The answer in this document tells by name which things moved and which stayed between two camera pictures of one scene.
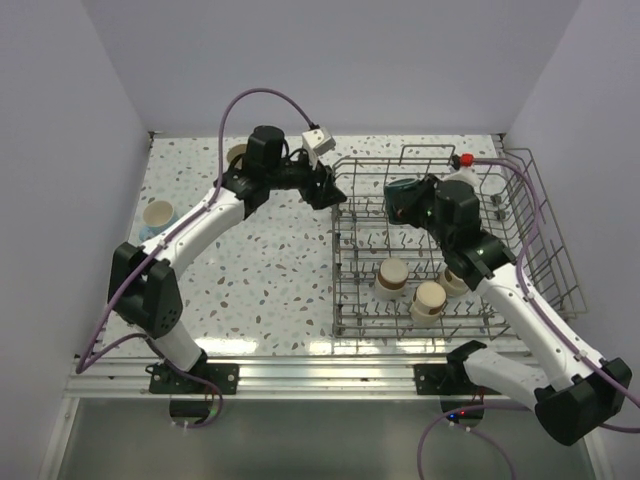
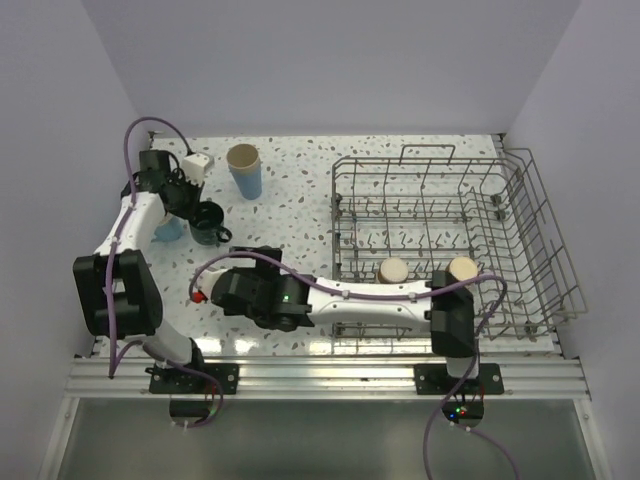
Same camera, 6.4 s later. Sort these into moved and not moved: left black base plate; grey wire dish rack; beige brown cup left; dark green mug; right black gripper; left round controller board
Moved: dark green mug; right black gripper
Not moved: beige brown cup left; left round controller board; grey wire dish rack; left black base plate
